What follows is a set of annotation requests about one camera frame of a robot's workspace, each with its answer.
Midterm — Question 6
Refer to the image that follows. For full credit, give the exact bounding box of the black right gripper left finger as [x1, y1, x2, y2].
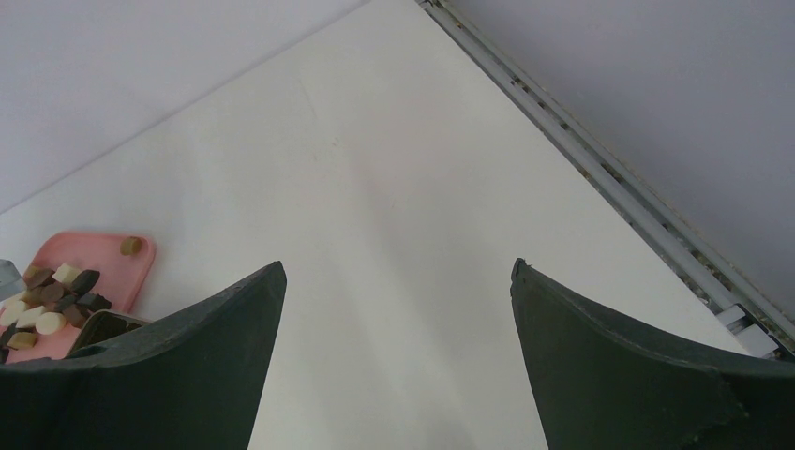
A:
[1, 262, 287, 449]

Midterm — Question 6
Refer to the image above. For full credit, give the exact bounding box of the gold chocolate box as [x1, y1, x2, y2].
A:
[67, 309, 150, 357]

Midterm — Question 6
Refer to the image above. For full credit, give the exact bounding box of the aluminium frame rail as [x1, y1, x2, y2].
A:
[419, 1, 794, 361]

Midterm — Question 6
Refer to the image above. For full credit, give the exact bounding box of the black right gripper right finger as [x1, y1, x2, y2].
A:
[510, 259, 794, 449]

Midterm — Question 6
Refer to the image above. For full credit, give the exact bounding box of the caramel chocolate on tray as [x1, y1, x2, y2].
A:
[119, 236, 144, 256]

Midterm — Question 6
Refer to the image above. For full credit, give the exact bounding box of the pink plastic tray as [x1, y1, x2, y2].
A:
[1, 232, 157, 364]

